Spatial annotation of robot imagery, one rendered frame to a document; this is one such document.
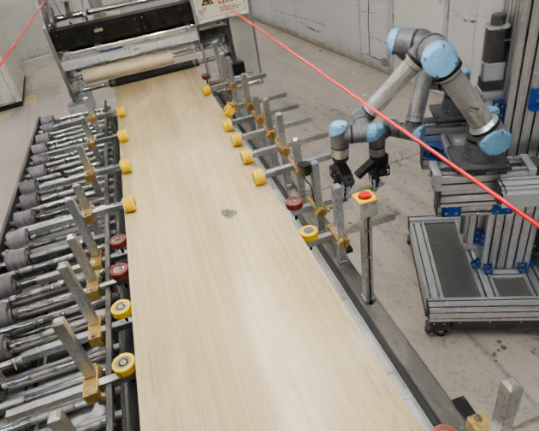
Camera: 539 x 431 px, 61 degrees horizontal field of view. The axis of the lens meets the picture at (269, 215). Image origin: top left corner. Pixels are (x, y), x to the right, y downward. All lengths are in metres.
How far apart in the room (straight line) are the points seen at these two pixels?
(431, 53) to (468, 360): 1.61
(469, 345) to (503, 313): 0.26
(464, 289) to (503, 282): 0.21
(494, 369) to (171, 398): 1.72
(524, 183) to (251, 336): 1.34
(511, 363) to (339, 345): 1.35
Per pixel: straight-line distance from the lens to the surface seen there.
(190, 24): 4.43
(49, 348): 2.04
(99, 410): 1.89
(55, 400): 1.82
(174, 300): 1.85
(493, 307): 2.66
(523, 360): 2.78
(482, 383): 2.64
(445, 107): 2.62
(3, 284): 2.47
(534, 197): 2.22
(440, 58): 1.80
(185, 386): 1.58
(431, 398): 1.72
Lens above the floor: 2.14
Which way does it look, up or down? 35 degrees down
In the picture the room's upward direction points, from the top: 11 degrees counter-clockwise
